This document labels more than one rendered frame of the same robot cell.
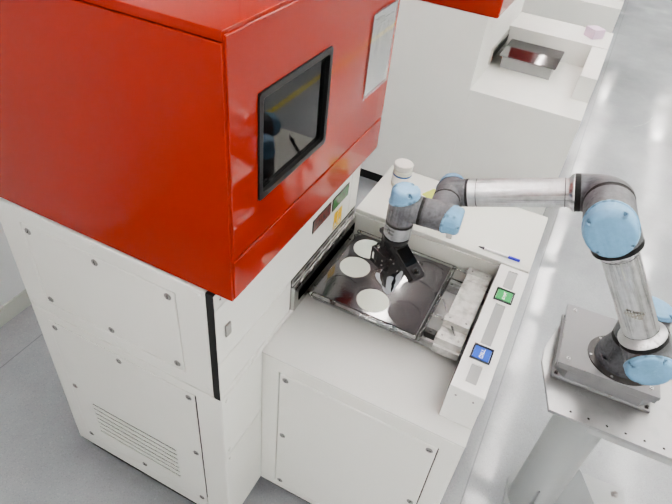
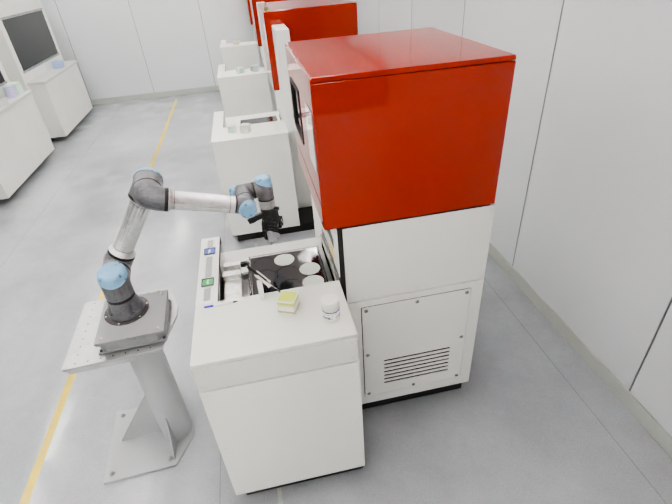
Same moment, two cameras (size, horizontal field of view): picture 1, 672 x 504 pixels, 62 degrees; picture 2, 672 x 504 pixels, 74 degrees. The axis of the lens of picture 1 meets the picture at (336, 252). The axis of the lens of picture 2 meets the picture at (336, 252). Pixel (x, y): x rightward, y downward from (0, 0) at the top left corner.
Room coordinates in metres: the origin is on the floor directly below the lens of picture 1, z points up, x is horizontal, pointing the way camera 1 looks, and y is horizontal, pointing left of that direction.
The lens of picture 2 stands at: (2.95, -0.85, 2.15)
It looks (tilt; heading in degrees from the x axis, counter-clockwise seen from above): 34 degrees down; 149
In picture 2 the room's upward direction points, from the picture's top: 4 degrees counter-clockwise
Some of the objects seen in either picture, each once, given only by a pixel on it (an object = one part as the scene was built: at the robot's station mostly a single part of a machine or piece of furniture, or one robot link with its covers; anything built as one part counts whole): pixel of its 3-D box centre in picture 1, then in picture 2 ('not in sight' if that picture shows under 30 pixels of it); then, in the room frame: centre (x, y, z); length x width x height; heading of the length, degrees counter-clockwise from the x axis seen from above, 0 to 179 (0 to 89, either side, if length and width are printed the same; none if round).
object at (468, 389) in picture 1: (487, 338); (212, 278); (1.15, -0.48, 0.89); 0.55 x 0.09 x 0.14; 158
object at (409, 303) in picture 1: (384, 279); (287, 272); (1.34, -0.17, 0.90); 0.34 x 0.34 x 0.01; 68
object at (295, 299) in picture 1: (325, 259); (329, 264); (1.41, 0.03, 0.89); 0.44 x 0.02 x 0.10; 158
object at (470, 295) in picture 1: (462, 314); (233, 289); (1.26, -0.42, 0.87); 0.36 x 0.08 x 0.03; 158
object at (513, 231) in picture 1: (449, 228); (274, 331); (1.67, -0.40, 0.89); 0.62 x 0.35 x 0.14; 68
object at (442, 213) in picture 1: (441, 213); (242, 194); (1.19, -0.26, 1.29); 0.11 x 0.11 x 0.08; 74
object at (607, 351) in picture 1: (627, 348); (123, 302); (1.13, -0.87, 0.94); 0.15 x 0.15 x 0.10
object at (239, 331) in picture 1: (296, 259); (324, 223); (1.25, 0.11, 1.02); 0.82 x 0.03 x 0.40; 158
